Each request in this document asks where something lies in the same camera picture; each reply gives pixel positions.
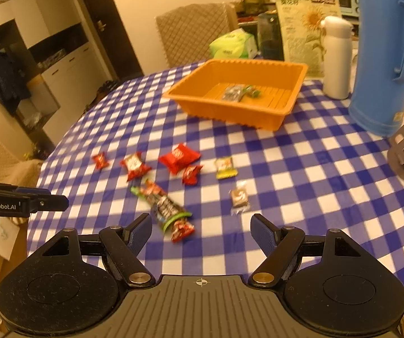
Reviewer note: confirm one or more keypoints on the orange plastic basket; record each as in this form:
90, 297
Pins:
268, 112

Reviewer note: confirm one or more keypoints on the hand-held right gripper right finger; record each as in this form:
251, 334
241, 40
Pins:
262, 234

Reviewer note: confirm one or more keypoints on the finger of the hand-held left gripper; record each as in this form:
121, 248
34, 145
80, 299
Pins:
34, 191
50, 202

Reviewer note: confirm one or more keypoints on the white insulated bottle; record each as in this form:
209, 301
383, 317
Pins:
336, 60

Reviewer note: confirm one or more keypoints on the dark hanging jacket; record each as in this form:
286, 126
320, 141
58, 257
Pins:
6, 77

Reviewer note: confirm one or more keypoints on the long green dark snack bar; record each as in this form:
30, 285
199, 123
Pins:
163, 207

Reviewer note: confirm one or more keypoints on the white storage cabinet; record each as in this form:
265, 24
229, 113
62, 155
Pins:
57, 17

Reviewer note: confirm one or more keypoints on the large red snack packet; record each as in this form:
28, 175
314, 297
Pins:
179, 157

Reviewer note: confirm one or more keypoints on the blue white checkered tablecloth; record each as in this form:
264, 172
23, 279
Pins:
307, 169

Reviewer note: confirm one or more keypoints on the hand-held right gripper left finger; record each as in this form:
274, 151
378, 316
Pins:
140, 233

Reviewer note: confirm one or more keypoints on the yellow green snack packet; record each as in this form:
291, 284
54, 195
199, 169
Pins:
225, 168

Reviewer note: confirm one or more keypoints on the clear brown snack packet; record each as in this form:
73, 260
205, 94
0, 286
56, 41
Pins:
240, 197

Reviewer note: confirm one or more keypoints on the green tissue pack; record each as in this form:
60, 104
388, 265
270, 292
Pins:
233, 45

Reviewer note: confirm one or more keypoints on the orange-lid glass jar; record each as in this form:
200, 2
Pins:
253, 0

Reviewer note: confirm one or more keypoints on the dark brown door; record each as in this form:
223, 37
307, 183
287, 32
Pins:
117, 24

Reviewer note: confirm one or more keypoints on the blue thermos jug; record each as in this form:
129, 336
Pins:
377, 60

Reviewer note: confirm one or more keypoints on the sunflower seed bag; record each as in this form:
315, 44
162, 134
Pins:
304, 38

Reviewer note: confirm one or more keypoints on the small red twisted candy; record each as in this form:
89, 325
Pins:
101, 161
192, 174

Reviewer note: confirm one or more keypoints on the green wrapped candy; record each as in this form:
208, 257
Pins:
252, 91

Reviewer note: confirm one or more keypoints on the quilted beige chair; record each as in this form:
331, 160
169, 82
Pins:
191, 31

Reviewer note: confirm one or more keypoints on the white paper bag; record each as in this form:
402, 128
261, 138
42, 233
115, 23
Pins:
3, 236

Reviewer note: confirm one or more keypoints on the beige cushioned chair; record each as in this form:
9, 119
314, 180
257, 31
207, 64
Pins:
1, 162

